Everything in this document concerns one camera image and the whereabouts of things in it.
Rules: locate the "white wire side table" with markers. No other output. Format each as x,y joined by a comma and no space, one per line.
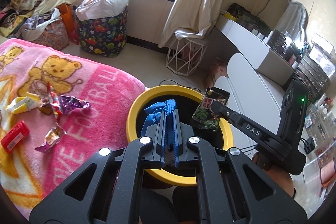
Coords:
185,54

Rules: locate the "pink bear blanket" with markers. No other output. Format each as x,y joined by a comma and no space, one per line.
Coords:
28,176

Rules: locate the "blue glove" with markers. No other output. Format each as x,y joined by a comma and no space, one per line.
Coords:
154,115

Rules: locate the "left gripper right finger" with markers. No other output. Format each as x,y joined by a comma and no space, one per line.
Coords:
234,189

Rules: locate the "purple snack wrapper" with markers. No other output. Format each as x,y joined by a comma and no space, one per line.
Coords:
69,103

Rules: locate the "yellow white snack bag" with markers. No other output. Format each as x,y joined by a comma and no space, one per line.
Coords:
23,104

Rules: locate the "red cylindrical can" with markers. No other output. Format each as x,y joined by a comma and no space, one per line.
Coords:
14,136

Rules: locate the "small purple orange wrapper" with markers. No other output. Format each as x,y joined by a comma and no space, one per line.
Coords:
52,138

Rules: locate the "orange bag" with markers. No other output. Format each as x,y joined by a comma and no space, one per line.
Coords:
67,18

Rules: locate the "black drawer organizer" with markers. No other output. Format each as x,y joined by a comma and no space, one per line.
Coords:
313,77

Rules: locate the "white plastic bag in basket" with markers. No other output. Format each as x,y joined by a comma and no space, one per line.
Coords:
98,9

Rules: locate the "person's right hand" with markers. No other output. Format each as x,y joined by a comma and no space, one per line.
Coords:
281,177

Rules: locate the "yellow rim trash bin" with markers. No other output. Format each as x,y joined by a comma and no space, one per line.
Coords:
184,112

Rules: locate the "black bag on dresser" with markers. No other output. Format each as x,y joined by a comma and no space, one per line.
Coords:
248,20

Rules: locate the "mirror on dresser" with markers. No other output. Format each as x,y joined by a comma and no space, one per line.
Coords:
289,35

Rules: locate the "grey white clothes heap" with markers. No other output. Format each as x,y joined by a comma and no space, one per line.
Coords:
34,26

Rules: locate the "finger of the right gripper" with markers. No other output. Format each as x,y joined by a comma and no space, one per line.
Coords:
244,124

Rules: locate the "floral fabric bag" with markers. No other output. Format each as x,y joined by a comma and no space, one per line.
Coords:
54,36

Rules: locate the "dinosaur print laundry basket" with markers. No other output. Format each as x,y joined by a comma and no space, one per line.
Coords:
105,36

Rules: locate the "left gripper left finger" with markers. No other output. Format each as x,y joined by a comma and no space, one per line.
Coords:
106,188

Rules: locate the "red white candy wrapper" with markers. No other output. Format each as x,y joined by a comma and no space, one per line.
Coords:
54,101

